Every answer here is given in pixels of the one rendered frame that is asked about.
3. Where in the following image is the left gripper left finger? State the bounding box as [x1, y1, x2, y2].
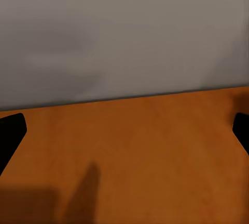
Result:
[0, 113, 27, 175]

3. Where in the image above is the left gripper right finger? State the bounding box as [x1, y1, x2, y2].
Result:
[232, 113, 249, 155]

